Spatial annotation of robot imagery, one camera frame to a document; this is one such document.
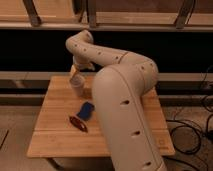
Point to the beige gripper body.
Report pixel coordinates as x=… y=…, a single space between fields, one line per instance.
x=76 y=69

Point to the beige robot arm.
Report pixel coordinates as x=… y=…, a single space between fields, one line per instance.
x=116 y=93

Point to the blue sponge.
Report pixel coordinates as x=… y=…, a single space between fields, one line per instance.
x=86 y=110

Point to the dark red oval object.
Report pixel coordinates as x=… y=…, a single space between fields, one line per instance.
x=78 y=123

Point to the wooden table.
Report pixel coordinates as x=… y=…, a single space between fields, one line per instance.
x=55 y=136

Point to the wooden shelf frame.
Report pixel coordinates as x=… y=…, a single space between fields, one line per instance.
x=108 y=15

